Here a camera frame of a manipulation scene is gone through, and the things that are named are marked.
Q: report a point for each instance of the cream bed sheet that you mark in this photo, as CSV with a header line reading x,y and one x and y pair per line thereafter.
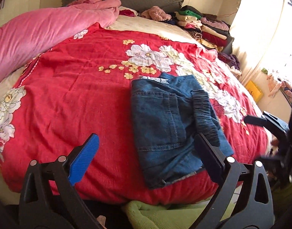
x,y
123,23

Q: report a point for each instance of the red floral bedspread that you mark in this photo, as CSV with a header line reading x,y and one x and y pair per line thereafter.
x,y
83,86

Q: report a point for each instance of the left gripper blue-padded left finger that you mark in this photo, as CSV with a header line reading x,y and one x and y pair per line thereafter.
x,y
48,198

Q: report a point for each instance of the cream window curtain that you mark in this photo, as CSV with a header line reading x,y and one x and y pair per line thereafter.
x,y
262,31

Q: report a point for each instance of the blue denim pants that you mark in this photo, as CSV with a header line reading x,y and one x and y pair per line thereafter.
x,y
167,113

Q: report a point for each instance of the green fleece robe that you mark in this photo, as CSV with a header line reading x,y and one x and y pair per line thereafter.
x,y
141,215

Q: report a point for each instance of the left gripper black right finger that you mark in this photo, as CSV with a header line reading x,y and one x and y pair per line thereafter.
x,y
243,198

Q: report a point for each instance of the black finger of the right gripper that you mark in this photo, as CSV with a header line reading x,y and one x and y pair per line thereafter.
x,y
256,121

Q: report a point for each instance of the pile of folded clothes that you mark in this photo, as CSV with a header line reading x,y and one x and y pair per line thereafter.
x,y
205,29

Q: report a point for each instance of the pink velvet quilt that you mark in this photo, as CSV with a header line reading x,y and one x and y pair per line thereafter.
x,y
36,31

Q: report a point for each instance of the pink fuzzy garment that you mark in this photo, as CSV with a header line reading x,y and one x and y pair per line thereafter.
x,y
157,14

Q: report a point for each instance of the yellow box on floor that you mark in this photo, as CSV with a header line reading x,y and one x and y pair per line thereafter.
x,y
254,91

